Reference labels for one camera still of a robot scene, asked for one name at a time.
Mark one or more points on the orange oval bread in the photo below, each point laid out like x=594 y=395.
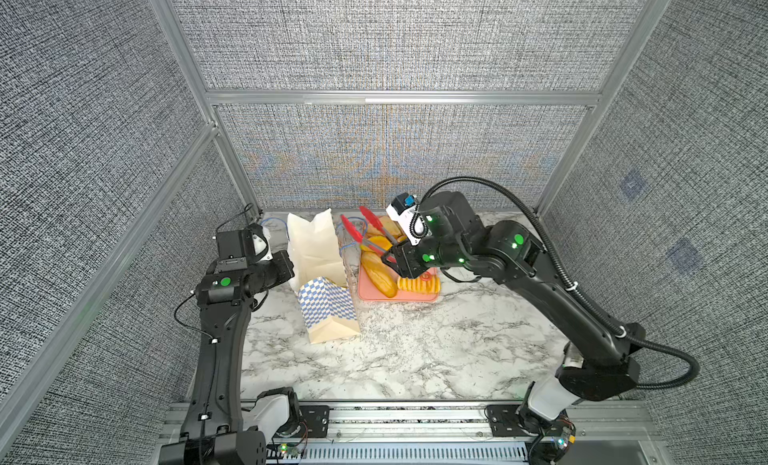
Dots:
x=379 y=241

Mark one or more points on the lower ridged yellow bread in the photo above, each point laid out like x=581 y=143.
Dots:
x=427 y=284

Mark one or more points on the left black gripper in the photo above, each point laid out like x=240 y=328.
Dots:
x=284 y=264

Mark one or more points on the pink plastic tray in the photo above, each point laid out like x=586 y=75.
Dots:
x=367 y=291

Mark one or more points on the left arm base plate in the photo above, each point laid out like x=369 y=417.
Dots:
x=314 y=423

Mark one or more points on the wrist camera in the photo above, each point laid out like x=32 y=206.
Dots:
x=403 y=210
x=260 y=239

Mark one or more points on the red kitchen tongs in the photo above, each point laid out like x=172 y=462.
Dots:
x=357 y=228

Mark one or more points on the triangular brown bread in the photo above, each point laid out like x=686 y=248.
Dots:
x=392 y=227

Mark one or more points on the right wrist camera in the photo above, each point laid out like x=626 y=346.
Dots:
x=403 y=210

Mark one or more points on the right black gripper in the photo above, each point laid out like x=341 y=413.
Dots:
x=408 y=262

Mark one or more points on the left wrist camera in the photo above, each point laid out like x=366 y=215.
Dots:
x=260 y=239

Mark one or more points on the aluminium front rail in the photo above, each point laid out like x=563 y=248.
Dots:
x=457 y=432

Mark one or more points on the blue checkered paper bag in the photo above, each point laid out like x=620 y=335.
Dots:
x=320 y=282

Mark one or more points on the long brown baguette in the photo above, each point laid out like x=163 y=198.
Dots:
x=378 y=274

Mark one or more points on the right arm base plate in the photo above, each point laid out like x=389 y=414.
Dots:
x=505 y=422

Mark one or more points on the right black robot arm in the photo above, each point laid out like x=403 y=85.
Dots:
x=444 y=231

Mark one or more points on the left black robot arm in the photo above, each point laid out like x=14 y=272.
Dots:
x=213 y=431

